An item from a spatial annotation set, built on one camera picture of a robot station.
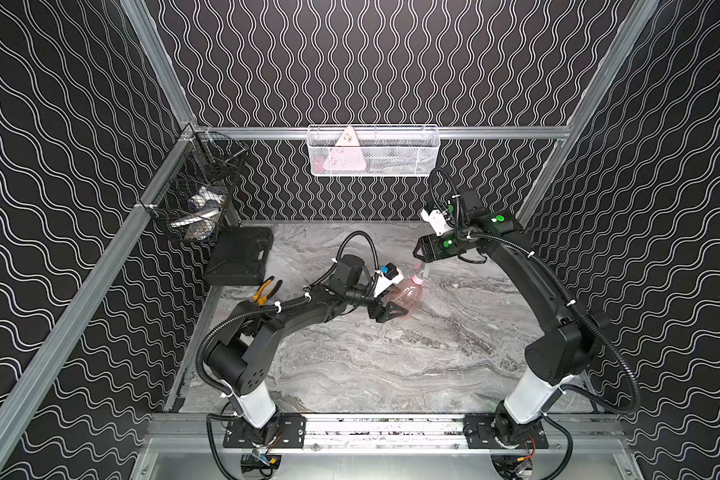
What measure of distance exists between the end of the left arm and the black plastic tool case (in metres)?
0.42

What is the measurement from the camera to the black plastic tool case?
3.33 feet

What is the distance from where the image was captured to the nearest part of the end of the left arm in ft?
2.35
